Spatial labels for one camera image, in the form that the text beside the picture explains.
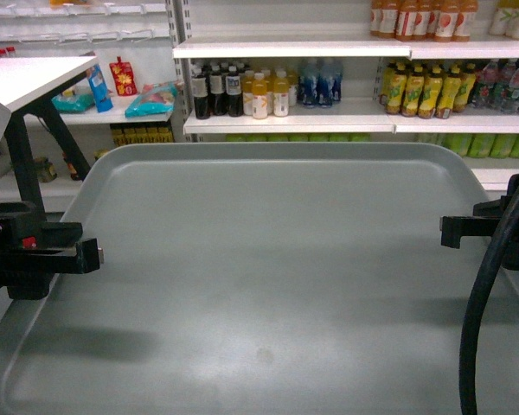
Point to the white checkout table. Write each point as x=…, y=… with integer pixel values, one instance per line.
x=27, y=86

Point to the orange tea bottle back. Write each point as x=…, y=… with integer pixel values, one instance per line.
x=389, y=15

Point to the orange tea bottle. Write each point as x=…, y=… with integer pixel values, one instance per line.
x=406, y=20
x=389, y=15

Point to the white shelf board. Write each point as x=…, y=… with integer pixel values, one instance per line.
x=351, y=115
x=202, y=48

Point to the orange tea bottle front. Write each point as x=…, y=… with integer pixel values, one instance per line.
x=406, y=20

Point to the white upper shelf board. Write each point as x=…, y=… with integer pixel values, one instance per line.
x=202, y=48

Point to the red lid sauce jar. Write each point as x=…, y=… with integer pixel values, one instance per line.
x=74, y=175

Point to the dark tea bottle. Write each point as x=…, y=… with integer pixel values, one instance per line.
x=234, y=92
x=199, y=86
x=217, y=89

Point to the grey rectangular serving tray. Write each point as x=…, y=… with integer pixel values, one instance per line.
x=279, y=278

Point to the orange juice bottle back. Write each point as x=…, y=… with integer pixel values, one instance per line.
x=247, y=92

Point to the blue snack packet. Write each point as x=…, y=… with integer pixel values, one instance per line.
x=99, y=89

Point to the dark tea bottle right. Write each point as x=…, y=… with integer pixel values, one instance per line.
x=234, y=92

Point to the dark tea bottle middle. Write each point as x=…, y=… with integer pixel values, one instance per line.
x=217, y=89

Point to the orange juice bottle front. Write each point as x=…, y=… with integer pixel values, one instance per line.
x=260, y=98

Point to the yellow juice bottle right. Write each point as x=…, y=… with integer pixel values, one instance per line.
x=281, y=94

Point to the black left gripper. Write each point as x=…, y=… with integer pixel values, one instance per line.
x=32, y=253

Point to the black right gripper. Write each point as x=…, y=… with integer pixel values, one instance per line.
x=483, y=224

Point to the slotted shelf upright post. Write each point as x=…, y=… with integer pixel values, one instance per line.
x=180, y=24

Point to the yellow lemon tea bottle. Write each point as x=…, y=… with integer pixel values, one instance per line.
x=449, y=91

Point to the blue drink bottle right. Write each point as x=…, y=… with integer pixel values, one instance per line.
x=329, y=83

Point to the red lid jar left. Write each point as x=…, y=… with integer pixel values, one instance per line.
x=45, y=170

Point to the dark tea bottle left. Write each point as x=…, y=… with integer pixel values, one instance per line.
x=199, y=86

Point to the orange juice bottle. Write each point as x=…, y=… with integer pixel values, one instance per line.
x=260, y=98
x=247, y=92

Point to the white middle shelf board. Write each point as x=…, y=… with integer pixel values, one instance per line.
x=351, y=115

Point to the teal tissue pack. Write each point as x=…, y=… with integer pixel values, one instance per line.
x=153, y=100

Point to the red snack pouch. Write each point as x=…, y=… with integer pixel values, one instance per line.
x=123, y=77

